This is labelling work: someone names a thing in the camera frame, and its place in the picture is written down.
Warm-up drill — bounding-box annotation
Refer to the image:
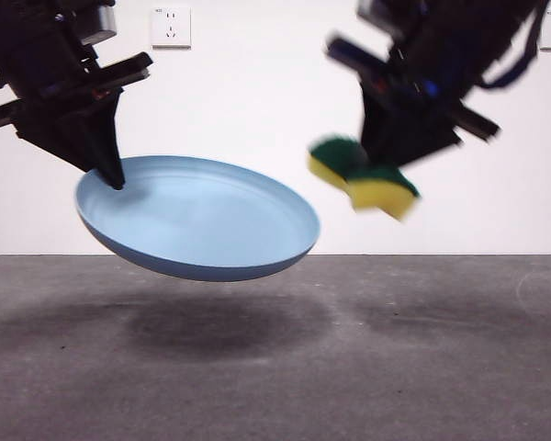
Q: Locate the yellow sponge with green scourer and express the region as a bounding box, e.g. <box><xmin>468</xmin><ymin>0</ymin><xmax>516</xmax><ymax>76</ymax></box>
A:
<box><xmin>306</xmin><ymin>133</ymin><xmax>422</xmax><ymax>223</ymax></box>

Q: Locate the light blue round plate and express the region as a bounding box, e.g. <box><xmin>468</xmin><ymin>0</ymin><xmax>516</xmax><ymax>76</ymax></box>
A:
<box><xmin>74</xmin><ymin>154</ymin><xmax>322</xmax><ymax>283</ymax></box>

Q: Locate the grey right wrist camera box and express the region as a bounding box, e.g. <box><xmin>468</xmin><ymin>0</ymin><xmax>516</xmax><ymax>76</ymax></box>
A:
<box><xmin>356</xmin><ymin>0</ymin><xmax>410</xmax><ymax>38</ymax></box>

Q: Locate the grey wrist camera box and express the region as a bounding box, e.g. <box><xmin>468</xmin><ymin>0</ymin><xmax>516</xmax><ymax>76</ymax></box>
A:
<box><xmin>78</xmin><ymin>0</ymin><xmax>119</xmax><ymax>46</ymax></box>
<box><xmin>356</xmin><ymin>0</ymin><xmax>410</xmax><ymax>38</ymax></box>

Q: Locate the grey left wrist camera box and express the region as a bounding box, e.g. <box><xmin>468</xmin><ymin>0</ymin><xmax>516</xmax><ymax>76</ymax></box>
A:
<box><xmin>78</xmin><ymin>0</ymin><xmax>119</xmax><ymax>46</ymax></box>

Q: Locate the dark right arm cable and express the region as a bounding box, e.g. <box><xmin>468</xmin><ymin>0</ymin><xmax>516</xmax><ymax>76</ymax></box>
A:
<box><xmin>478</xmin><ymin>0</ymin><xmax>551</xmax><ymax>91</ymax></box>

